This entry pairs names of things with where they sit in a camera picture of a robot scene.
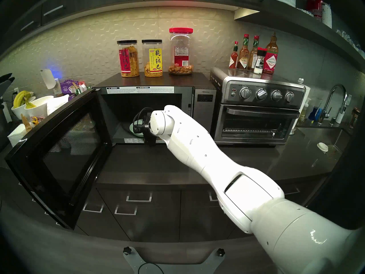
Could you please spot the light green plate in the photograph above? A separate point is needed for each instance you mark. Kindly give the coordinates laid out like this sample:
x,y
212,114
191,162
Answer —
x,y
135,134

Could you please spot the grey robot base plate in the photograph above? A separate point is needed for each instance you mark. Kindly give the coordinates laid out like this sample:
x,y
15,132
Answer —
x,y
199,266

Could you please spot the black base knob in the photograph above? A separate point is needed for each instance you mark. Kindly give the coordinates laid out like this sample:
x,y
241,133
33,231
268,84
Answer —
x,y
220,252
127,251

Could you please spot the white plug-in wall device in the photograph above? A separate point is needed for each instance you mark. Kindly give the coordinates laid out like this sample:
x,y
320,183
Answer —
x,y
48,79

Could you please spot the snack jar yellow label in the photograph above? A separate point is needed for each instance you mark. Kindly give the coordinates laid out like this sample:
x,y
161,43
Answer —
x,y
152,62

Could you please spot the small white sink cup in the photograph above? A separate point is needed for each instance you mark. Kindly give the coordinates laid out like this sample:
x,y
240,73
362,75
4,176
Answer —
x,y
322,147

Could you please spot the white cup stack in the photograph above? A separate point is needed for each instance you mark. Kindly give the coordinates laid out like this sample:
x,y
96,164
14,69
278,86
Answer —
x,y
327,16

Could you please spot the large white bowl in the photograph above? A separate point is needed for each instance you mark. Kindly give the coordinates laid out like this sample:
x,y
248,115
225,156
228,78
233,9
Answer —
x,y
41,105

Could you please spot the brown bottle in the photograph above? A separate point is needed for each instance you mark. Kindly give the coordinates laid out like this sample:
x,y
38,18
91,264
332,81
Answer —
x,y
354,118

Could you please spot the clear jar red lid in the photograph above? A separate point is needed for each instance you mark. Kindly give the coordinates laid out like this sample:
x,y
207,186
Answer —
x,y
181,56

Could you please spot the white napkin stack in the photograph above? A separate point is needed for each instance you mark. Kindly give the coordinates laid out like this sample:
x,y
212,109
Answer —
x,y
17,136

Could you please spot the white paper towel roll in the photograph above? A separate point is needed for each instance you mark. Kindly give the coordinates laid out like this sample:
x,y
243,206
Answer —
x,y
307,93

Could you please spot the purple snack bag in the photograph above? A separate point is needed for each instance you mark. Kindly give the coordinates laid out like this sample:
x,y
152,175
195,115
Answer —
x,y
68,88

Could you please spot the dark wall shelf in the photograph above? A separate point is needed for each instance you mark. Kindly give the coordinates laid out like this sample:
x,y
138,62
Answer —
x,y
296,24

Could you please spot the brown sauce bottle Tabasco label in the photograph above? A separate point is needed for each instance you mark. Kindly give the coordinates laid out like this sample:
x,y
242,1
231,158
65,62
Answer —
x,y
243,60

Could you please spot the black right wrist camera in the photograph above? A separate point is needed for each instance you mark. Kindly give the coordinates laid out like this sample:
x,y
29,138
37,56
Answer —
x,y
139,127

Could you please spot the bananas in white bowl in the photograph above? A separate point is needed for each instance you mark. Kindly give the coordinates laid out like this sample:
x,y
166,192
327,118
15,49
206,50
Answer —
x,y
17,113

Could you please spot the red cup stack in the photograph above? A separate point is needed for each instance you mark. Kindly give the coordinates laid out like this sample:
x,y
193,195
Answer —
x,y
316,10

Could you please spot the large orange Tabasco bottle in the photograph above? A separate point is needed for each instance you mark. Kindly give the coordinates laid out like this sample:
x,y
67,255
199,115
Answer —
x,y
271,62

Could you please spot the white paper bag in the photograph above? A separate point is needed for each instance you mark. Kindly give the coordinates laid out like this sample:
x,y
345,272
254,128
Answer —
x,y
58,103

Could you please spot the small red hot sauce bottle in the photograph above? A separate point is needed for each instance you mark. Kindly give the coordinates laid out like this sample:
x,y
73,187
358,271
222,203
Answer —
x,y
233,62

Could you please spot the green red tea packets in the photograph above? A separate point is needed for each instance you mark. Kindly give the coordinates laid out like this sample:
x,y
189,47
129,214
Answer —
x,y
81,87

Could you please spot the stainless steel sink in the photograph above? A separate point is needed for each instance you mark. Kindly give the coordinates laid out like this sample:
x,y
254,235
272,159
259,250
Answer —
x,y
319,135

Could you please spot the chrome kitchen faucet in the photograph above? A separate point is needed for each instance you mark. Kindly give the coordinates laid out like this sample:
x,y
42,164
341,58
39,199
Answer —
x,y
338,86

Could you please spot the snack jar pink label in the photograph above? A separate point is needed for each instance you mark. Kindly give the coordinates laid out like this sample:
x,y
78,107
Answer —
x,y
128,62

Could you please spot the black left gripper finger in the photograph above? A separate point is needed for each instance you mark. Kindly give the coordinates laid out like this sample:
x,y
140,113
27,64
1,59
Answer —
x,y
6,86
6,78

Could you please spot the pink snack packet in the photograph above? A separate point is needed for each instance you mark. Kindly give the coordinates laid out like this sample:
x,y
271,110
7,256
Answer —
x,y
38,120

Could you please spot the black microwave oven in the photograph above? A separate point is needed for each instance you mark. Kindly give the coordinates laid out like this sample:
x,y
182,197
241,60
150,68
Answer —
x,y
202,105

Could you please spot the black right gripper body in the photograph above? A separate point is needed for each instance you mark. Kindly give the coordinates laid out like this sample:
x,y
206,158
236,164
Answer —
x,y
149,136

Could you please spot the brown snack packet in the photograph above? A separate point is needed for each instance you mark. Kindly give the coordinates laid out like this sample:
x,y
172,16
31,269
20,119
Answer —
x,y
27,125

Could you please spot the yellow banana bunch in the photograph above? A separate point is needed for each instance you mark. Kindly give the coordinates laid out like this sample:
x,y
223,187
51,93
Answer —
x,y
20,97

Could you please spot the stainless steel toaster oven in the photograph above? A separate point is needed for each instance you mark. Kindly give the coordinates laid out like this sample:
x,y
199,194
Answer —
x,y
253,125

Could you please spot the dark lower drawer cabinet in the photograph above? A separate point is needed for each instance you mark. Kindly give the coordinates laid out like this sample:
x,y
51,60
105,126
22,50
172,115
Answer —
x,y
159,225

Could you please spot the clear dish soap bottle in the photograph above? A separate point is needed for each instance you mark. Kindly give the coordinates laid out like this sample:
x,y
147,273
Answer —
x,y
302,115

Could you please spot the black countertop appliance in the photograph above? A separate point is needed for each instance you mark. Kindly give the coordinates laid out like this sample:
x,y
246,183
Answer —
x,y
3,130

